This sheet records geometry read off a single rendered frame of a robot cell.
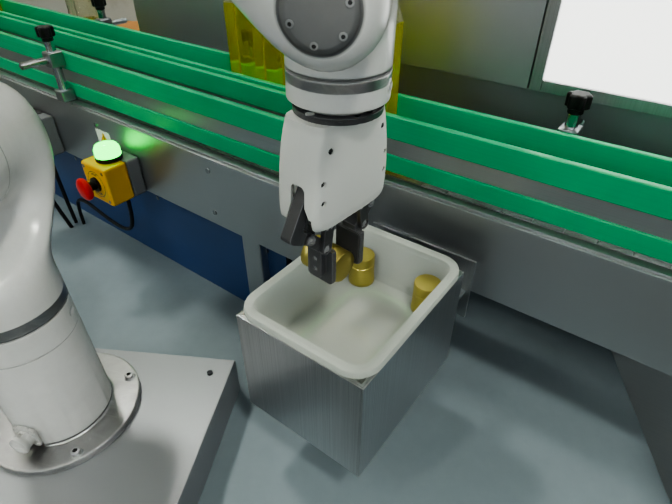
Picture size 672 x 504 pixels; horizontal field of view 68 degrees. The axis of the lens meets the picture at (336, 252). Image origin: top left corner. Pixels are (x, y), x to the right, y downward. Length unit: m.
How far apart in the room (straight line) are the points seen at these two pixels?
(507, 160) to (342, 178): 0.27
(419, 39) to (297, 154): 0.46
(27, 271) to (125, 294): 0.44
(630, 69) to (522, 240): 0.25
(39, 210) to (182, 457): 0.33
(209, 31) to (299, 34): 0.89
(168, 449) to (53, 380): 0.16
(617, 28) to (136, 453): 0.78
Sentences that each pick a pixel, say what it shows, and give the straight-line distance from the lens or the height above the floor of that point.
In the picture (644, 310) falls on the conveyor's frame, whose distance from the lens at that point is 0.66.
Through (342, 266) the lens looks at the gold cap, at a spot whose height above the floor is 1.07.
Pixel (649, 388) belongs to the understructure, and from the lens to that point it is 1.01.
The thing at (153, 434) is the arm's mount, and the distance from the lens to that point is 0.72.
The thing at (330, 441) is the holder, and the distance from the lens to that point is 0.60.
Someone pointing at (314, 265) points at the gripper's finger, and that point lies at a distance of 0.48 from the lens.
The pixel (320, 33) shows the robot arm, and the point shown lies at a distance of 0.29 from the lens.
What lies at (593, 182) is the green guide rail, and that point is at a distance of 0.61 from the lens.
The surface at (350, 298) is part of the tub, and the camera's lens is 0.66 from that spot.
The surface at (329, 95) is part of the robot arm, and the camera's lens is 0.38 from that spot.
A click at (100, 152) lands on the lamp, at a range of 0.94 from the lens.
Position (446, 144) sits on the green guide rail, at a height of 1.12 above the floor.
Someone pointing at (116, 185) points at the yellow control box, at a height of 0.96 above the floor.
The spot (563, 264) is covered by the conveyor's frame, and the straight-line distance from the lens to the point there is 0.65.
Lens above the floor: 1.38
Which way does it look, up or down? 37 degrees down
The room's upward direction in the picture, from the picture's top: straight up
